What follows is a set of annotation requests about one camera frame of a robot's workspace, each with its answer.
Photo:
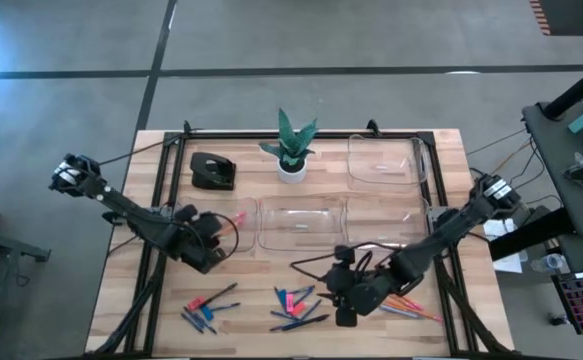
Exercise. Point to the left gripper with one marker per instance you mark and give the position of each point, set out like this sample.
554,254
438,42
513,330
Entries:
198,250

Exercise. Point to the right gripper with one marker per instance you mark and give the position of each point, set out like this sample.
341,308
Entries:
366,292

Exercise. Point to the black pen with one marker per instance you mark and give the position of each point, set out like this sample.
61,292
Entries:
321,317
223,291

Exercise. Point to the pink eraser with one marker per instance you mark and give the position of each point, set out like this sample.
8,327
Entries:
290,303

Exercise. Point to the blue eraser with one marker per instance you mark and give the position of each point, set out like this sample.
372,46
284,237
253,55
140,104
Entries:
207,313
282,299

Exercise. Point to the grey pen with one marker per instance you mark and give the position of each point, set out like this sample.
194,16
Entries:
401,313

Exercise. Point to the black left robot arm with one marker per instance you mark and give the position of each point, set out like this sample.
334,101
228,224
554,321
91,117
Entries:
121,205

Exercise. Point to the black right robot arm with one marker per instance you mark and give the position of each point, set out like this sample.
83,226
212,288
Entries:
451,225

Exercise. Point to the clear plastic bin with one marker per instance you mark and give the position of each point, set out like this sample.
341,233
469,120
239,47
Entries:
383,155
243,242
386,220
301,235

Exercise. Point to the green plant in white pot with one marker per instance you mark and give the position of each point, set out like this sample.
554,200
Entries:
292,172

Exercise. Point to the white paper sheet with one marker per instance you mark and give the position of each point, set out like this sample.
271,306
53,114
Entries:
508,260

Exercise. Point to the clear water bottle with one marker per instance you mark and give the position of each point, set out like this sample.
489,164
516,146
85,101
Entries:
548,262

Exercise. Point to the grey metal bench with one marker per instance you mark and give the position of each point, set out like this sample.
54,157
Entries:
1,240

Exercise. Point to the grey desk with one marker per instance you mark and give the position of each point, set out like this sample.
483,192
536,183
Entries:
566,200

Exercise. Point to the teal box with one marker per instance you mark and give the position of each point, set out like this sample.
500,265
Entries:
582,122

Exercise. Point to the black pole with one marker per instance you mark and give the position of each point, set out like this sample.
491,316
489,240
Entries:
578,90

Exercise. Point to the black striped floor mat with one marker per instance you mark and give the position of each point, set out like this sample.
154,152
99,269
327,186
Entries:
568,17

